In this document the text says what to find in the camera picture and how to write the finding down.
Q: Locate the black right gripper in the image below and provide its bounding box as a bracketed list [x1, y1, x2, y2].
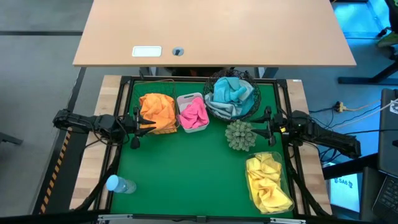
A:
[249, 106, 285, 140]

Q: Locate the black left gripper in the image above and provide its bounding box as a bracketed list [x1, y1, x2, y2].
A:
[123, 106, 157, 138]

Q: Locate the large orange microfiber towel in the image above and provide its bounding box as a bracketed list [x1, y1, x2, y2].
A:
[139, 92, 177, 128]

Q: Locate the grey towel with teal edge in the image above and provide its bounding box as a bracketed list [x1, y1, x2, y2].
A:
[204, 92, 243, 120]
[241, 80, 255, 97]

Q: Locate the yellow microfiber towel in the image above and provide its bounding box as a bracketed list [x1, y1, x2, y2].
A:
[246, 152, 285, 187]
[250, 180, 294, 214]

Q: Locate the pink microfiber towel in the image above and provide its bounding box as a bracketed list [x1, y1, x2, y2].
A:
[189, 96, 210, 125]
[178, 107, 206, 130]

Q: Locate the light blue microfiber towel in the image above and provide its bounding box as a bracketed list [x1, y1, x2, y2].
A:
[213, 77, 249, 103]

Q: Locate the green succulent plant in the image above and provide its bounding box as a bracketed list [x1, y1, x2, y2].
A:
[224, 119, 257, 152]

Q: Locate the white plastic bin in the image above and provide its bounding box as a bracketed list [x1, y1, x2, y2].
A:
[176, 91, 210, 134]

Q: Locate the clear plastic container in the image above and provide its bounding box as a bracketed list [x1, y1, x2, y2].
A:
[244, 151, 295, 215]

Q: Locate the clear water bottle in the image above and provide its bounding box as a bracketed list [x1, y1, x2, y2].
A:
[106, 174, 137, 195]

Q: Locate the black support beam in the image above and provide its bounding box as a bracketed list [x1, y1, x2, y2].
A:
[322, 152, 379, 180]

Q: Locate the light wooden desk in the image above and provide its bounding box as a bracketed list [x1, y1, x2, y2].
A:
[72, 0, 357, 68]

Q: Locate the white labelled box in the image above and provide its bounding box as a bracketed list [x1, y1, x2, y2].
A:
[328, 173, 361, 213]

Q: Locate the black desk foot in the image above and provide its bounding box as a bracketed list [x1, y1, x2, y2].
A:
[338, 60, 398, 85]

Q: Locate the black laptop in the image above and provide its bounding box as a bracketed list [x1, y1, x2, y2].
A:
[377, 88, 398, 179]

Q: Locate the grey furniture foot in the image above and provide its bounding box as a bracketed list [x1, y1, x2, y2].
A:
[0, 131, 24, 146]

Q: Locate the black keyboard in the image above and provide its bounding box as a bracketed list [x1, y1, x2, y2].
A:
[372, 174, 398, 222]

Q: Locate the green chair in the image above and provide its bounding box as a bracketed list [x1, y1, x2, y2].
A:
[377, 0, 398, 48]

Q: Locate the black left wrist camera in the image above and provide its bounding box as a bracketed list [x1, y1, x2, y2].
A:
[129, 136, 141, 151]

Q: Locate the black wire basket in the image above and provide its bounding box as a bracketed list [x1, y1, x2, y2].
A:
[202, 68, 262, 122]
[134, 79, 180, 135]

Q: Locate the black table frame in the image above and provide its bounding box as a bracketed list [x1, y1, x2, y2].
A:
[93, 75, 313, 223]

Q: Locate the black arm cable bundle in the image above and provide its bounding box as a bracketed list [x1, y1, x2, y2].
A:
[73, 146, 122, 212]
[285, 154, 332, 217]

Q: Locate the orange floor cable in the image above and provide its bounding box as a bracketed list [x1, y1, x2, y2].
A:
[345, 99, 382, 112]

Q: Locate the black rail with hazard stripe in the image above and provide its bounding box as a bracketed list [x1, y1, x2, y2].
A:
[30, 67, 91, 216]

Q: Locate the white floor cable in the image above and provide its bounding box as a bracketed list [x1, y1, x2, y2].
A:
[338, 101, 398, 129]

